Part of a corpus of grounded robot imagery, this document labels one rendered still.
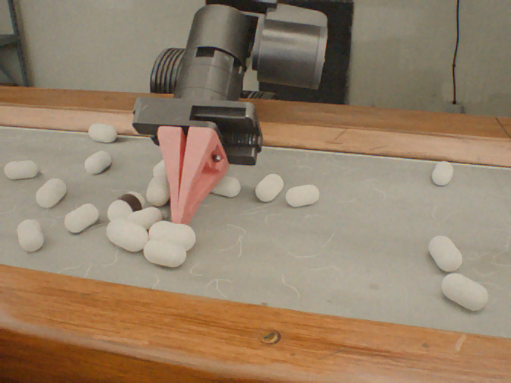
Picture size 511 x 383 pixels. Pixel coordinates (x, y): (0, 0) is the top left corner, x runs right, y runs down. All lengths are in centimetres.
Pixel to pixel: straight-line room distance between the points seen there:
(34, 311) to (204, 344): 10
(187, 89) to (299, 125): 20
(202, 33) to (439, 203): 26
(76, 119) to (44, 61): 236
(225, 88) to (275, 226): 12
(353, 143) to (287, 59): 17
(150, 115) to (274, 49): 12
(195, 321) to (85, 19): 261
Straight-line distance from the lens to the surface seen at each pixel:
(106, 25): 277
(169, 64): 85
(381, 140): 57
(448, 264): 37
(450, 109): 254
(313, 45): 44
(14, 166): 54
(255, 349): 26
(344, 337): 27
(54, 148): 61
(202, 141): 38
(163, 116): 40
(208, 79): 41
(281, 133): 57
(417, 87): 253
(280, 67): 44
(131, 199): 42
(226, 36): 44
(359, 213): 44
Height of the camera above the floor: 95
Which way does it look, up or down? 27 degrees down
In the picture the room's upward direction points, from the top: straight up
